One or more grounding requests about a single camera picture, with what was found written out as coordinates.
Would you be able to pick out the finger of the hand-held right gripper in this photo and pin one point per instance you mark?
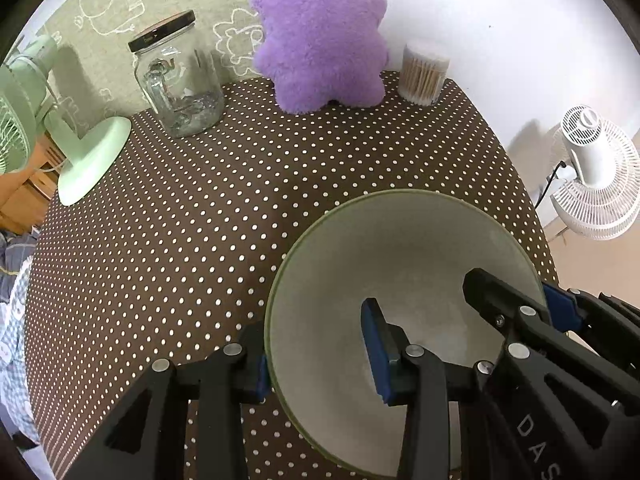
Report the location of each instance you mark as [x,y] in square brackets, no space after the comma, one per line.
[560,307]
[505,300]

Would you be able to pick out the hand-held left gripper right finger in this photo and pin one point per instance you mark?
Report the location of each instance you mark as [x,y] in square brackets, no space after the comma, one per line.
[375,350]

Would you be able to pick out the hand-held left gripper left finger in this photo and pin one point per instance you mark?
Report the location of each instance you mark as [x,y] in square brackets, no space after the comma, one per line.
[262,380]

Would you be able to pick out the deep grey-green ceramic bowl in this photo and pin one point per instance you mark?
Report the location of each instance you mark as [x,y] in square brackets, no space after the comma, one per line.
[400,260]

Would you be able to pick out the beige door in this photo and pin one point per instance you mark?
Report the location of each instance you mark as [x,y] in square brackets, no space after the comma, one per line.
[600,265]

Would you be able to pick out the white fan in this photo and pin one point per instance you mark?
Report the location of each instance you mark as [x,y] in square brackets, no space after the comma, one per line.
[595,160]

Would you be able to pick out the brown polka-dot tablecloth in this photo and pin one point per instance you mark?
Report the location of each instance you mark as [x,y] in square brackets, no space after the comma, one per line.
[200,200]

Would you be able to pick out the cotton swab container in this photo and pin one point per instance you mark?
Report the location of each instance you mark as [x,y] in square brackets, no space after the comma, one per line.
[422,77]

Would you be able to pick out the blue checked cloth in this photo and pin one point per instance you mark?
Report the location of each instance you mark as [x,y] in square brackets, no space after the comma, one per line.
[12,350]

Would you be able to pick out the grey-blue cloth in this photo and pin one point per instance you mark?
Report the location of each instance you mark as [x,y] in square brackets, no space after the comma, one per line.
[12,255]

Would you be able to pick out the green desk fan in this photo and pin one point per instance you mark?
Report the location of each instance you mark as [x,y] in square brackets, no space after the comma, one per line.
[95,155]

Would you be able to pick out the orange wooden furniture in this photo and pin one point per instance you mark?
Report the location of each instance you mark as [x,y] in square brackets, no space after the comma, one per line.
[25,195]

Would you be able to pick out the glass jar with black lid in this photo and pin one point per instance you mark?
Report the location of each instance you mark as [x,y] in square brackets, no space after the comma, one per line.
[175,90]

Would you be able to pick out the purple plush toy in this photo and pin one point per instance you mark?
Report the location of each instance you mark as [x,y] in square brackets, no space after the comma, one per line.
[320,40]

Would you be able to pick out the green patterned wall poster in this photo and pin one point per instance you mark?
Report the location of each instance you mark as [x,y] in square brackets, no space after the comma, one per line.
[100,15]

